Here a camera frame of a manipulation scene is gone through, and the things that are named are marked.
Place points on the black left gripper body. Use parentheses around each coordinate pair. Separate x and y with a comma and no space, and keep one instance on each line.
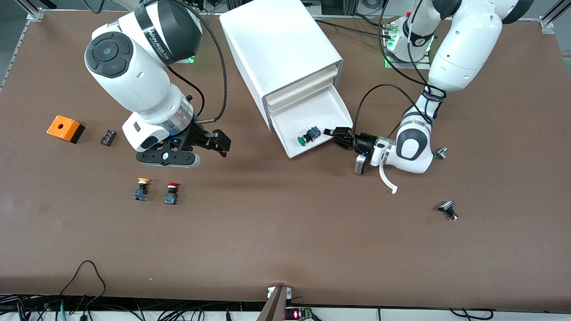
(363,142)

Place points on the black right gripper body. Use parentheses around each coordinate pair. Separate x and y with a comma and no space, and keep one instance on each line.
(197,134)

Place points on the white plastic drawer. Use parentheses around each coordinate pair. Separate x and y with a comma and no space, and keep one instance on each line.
(308,96)
(312,111)
(303,85)

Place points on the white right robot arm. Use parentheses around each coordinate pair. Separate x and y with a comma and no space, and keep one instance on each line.
(134,76)

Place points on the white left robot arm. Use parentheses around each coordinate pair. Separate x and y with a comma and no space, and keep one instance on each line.
(464,44)

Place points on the black silver push button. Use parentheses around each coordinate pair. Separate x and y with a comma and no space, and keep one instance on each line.
(447,208)

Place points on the white drawer cabinet housing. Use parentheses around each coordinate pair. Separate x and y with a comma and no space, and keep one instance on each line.
(276,44)

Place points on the white semicircular plastic clip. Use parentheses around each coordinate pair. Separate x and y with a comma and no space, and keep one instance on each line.
(387,180)

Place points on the small black contact block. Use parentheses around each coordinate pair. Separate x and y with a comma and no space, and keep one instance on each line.
(108,137)

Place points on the grey metal stand bar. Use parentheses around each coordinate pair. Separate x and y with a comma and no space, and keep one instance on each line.
(274,305)

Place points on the circuit board red display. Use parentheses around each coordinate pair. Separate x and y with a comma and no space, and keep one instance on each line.
(298,314)

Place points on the green push button switch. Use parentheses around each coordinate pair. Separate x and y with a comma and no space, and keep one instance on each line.
(305,139)

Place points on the red push button switch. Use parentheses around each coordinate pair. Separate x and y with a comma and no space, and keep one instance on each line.
(171,194)

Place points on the yellow push button switch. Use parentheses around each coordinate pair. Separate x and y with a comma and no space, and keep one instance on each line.
(142,189)

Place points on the small silver switch part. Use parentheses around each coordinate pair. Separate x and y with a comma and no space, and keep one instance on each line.
(441,154)

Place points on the aluminium left arm base plate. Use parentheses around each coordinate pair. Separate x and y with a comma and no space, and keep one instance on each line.
(410,65)

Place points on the orange button enclosure box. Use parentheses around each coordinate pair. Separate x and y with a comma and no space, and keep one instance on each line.
(62,127)

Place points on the aluminium table edge rail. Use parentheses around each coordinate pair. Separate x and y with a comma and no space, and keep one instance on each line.
(517,20)

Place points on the aluminium frame post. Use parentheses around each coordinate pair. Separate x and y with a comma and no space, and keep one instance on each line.
(548,20)
(31,11)

